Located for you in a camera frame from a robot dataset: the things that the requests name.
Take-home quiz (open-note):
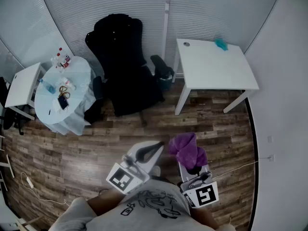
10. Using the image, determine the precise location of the small white bottle red label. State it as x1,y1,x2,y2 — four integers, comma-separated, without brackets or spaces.
60,77,77,90

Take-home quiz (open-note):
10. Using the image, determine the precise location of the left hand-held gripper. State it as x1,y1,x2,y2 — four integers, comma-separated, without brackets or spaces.
106,140,166,194

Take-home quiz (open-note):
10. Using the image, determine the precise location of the purple cloth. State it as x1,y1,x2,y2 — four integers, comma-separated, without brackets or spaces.
168,132,208,170

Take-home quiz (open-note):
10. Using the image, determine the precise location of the white square table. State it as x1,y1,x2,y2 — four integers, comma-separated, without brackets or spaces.
174,38,260,116

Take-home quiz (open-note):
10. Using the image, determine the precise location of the black swivel chair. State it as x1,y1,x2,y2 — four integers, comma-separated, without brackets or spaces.
0,77,25,136

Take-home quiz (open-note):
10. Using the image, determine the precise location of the black smartphone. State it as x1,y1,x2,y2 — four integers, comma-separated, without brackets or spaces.
57,95,70,111

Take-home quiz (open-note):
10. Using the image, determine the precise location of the brown beaded necklace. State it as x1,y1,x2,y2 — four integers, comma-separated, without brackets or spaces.
58,85,71,100

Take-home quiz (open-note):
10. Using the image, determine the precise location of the small white table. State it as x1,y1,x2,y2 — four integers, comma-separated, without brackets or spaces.
4,62,46,121

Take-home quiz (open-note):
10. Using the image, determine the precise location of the teal cloth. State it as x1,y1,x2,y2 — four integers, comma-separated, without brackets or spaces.
214,38,229,51

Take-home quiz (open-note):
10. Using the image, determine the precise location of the black office chair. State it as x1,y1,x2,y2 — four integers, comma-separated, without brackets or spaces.
84,13,175,126

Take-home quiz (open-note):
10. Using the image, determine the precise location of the long white floor cable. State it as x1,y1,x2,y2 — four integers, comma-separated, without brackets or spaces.
20,171,70,206

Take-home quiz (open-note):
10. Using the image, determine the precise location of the person's grey printed shirt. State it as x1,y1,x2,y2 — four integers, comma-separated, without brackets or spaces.
48,179,241,231

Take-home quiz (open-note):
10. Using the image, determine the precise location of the round table with blue tablecloth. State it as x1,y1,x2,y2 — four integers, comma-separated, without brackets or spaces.
34,56,97,136

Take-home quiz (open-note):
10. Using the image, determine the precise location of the bin with black bag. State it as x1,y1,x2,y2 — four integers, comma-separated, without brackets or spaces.
157,67,175,91

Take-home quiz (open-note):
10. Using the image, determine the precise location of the white cable at wall socket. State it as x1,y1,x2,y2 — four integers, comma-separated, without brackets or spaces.
213,160,271,178

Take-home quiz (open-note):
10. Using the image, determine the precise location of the person's left forearm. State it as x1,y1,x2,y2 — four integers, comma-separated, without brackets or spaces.
86,189,128,216

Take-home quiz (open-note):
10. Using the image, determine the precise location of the blue label water bottle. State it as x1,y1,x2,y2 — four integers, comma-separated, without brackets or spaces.
38,78,55,93

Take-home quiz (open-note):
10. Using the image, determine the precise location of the person's right forearm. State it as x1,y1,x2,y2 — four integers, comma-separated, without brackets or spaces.
190,207,221,231

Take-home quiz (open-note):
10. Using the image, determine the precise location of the black jacket with white buttons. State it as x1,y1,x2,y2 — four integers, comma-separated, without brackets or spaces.
92,13,145,67

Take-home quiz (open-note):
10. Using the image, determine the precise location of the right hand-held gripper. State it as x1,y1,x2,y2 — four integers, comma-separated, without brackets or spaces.
178,161,219,209

